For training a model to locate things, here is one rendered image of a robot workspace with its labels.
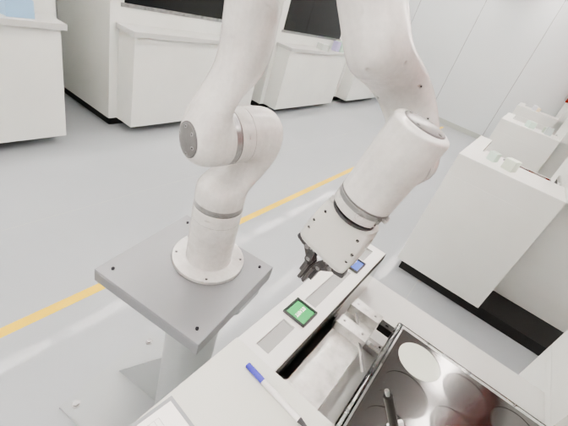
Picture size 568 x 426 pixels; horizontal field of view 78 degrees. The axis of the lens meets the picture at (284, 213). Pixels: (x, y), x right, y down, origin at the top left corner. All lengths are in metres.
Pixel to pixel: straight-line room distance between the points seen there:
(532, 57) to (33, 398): 8.42
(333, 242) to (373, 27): 0.30
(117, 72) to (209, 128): 2.98
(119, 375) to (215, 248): 1.00
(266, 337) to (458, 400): 0.45
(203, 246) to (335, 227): 0.42
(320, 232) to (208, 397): 0.31
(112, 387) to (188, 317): 0.92
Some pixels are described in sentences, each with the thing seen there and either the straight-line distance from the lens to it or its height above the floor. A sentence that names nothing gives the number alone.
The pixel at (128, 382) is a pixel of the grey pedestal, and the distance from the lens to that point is 1.74.
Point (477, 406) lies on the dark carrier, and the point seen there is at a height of 0.90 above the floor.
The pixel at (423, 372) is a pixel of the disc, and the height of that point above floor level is 0.90.
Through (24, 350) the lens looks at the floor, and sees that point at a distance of 1.90.
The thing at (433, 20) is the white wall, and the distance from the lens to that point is 8.85.
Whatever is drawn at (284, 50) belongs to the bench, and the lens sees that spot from 5.00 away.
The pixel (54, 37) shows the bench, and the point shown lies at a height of 0.80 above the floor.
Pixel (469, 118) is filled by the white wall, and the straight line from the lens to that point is 8.62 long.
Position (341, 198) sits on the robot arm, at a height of 1.29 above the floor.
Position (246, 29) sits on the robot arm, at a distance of 0.67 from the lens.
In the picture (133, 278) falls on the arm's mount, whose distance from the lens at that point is 0.92.
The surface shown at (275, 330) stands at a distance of 0.74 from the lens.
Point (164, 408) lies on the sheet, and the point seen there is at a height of 0.97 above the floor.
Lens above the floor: 1.52
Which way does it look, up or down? 32 degrees down
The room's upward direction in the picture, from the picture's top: 19 degrees clockwise
